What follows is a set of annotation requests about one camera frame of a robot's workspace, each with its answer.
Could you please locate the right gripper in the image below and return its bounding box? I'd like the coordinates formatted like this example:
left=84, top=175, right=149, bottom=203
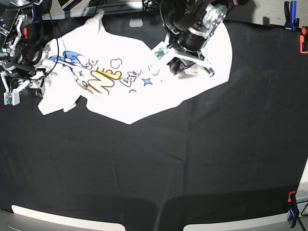
left=0, top=61, right=47, bottom=96

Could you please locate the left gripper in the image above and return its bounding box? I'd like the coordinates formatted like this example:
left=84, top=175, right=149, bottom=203
left=165, top=33, right=215, bottom=77

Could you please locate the white printed t-shirt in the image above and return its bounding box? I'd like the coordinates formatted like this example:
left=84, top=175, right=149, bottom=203
left=38, top=13, right=232, bottom=125

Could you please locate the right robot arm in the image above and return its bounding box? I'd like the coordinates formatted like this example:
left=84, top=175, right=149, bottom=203
left=0, top=0, right=52, bottom=97

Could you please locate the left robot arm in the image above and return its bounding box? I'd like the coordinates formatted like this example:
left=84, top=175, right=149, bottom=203
left=155, top=0, right=248, bottom=76

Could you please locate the red clamp top left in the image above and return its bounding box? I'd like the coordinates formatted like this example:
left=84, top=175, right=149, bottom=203
left=23, top=27, right=27, bottom=39

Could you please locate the black table cloth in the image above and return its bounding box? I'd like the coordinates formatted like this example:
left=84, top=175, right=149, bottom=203
left=0, top=21, right=308, bottom=231

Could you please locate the blue clamp top right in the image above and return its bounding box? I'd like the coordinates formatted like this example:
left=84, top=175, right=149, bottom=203
left=284, top=0, right=299, bottom=31

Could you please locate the red clamp right edge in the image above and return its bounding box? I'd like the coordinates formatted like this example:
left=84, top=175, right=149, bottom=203
left=299, top=26, right=308, bottom=54

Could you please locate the red blue clamp bottom right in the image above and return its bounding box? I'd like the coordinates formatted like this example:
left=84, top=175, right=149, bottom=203
left=287, top=191, right=298, bottom=228

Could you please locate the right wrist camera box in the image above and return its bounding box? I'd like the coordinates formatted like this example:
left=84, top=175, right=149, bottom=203
left=3, top=92, right=20, bottom=106

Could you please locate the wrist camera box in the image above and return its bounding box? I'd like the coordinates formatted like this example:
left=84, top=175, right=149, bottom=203
left=3, top=92, right=20, bottom=106
left=152, top=41, right=169, bottom=60

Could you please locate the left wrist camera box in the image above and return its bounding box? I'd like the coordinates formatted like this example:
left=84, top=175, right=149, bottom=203
left=152, top=41, right=169, bottom=60

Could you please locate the grey camera mount base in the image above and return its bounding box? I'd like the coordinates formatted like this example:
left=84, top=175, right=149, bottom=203
left=129, top=12, right=143, bottom=28

